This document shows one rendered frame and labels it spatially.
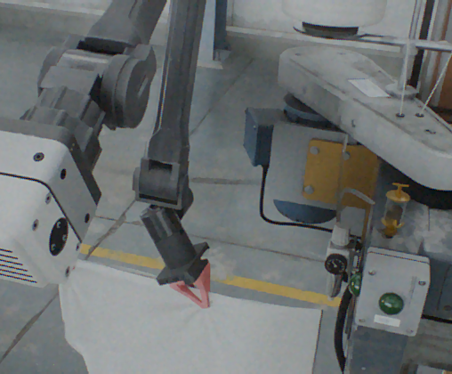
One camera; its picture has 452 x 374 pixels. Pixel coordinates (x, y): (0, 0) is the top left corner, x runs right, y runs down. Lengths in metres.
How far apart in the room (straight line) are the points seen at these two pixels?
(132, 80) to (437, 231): 0.44
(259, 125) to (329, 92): 0.19
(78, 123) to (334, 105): 0.54
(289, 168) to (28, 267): 0.72
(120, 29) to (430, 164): 0.44
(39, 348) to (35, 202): 2.10
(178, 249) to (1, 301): 1.90
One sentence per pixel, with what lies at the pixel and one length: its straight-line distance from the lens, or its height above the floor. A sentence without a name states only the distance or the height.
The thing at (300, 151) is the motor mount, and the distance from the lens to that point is 1.19.
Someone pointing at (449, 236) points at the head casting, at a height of 1.34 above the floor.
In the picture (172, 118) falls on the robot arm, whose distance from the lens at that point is 0.98.
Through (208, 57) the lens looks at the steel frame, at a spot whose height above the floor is 0.07.
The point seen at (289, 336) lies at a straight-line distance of 1.12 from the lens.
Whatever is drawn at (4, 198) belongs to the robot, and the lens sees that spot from 0.55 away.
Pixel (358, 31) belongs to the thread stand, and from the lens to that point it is 1.05.
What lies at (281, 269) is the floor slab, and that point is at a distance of 3.04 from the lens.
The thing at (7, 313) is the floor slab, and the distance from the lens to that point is 2.82.
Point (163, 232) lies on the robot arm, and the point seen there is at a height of 1.20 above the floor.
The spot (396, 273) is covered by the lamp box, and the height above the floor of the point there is 1.33.
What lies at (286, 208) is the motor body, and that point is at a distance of 1.29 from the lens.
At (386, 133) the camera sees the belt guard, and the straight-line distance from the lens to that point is 0.94.
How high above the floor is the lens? 1.75
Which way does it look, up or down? 28 degrees down
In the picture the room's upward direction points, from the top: 4 degrees clockwise
